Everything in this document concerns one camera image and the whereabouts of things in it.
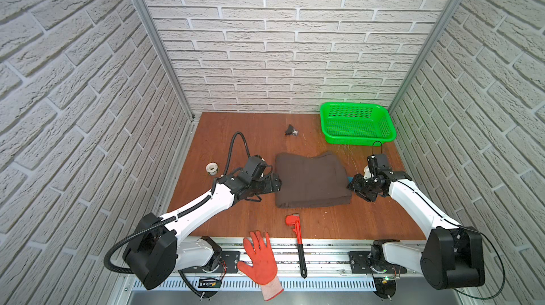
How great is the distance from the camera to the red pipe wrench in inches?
29.1

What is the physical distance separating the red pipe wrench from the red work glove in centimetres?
9

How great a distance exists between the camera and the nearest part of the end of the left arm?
0.58 meters

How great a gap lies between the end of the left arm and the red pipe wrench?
0.64 ft

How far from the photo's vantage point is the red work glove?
0.71 m

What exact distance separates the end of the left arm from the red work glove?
0.67 feet
